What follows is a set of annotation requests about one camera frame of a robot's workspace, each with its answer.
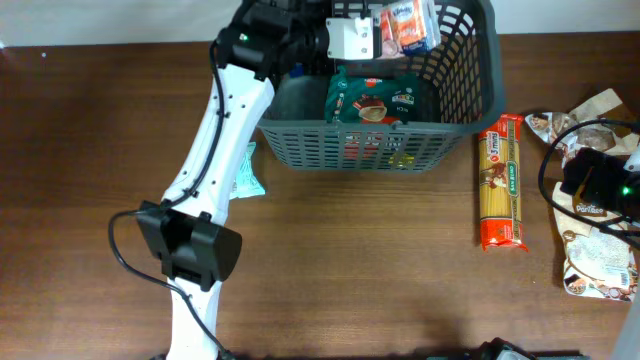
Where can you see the Kleenex tissue multipack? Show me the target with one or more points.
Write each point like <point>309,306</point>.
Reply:
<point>408,28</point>

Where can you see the cream Pantree pouch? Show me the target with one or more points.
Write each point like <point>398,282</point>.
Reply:
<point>596,265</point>

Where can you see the light teal snack packet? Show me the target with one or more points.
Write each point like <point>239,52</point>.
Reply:
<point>246,184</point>

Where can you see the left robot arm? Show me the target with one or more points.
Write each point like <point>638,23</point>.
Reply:
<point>186,230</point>

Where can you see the yellow red spaghetti packet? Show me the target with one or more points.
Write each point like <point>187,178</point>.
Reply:
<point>500,184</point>

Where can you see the brown white snack bag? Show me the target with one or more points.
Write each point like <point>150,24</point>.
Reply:
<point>610,139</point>

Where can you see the green Nescafe coffee bag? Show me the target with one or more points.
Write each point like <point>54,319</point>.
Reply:
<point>371,101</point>

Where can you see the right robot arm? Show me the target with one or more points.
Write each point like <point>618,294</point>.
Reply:
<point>612,184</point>

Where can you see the dark grey plastic basket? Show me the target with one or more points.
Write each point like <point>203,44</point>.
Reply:
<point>462,93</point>

